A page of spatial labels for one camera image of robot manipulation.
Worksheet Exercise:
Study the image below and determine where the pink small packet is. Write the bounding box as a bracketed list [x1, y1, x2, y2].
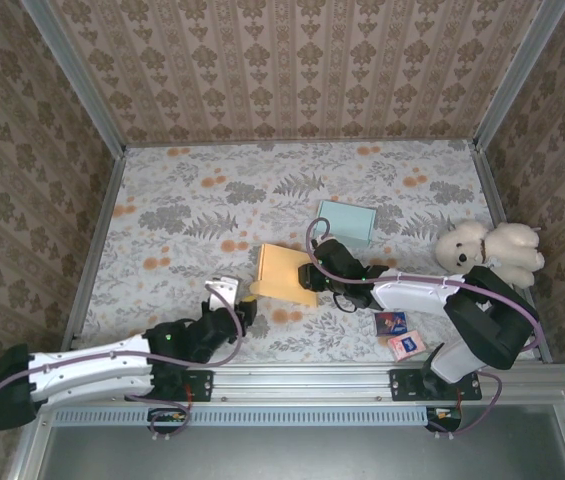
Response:
[386, 329, 426, 361]

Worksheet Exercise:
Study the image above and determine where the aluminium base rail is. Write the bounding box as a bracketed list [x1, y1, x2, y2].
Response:
[181, 362, 565, 404]

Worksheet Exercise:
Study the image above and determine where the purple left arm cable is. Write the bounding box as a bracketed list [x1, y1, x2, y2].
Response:
[0, 287, 243, 444]

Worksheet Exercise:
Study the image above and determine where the aluminium table side rail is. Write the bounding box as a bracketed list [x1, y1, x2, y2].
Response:
[59, 149, 127, 351]
[471, 144, 554, 364]

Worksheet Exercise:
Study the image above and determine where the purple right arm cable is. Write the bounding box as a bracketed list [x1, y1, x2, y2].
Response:
[305, 217, 543, 441]

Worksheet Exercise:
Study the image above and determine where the white plush toy dog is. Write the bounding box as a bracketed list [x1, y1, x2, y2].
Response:
[434, 219, 546, 289]

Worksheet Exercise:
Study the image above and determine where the floral patterned table cover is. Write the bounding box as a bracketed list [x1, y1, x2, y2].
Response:
[74, 139, 536, 364]

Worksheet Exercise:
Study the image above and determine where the grey metal sheet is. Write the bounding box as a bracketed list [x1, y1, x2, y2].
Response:
[36, 404, 565, 480]

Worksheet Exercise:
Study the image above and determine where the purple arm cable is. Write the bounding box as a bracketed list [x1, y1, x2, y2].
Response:
[0, 287, 243, 444]
[305, 217, 543, 441]

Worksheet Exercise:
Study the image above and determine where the white slotted cable duct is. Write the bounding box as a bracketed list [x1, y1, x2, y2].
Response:
[36, 405, 426, 427]

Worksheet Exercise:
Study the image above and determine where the orange paper box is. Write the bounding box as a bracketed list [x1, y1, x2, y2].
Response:
[249, 243, 321, 309]

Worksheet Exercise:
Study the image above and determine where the light blue paper box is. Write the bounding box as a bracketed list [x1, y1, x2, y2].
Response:
[315, 199, 378, 250]

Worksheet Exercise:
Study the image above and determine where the aluminium frame post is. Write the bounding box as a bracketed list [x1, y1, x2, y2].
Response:
[20, 0, 128, 157]
[471, 0, 565, 151]

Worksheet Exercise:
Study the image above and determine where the black connector board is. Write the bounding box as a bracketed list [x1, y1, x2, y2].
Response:
[424, 405, 463, 434]
[147, 407, 188, 435]

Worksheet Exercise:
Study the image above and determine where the dark blue small packet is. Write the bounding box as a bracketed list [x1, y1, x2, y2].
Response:
[371, 310, 410, 337]

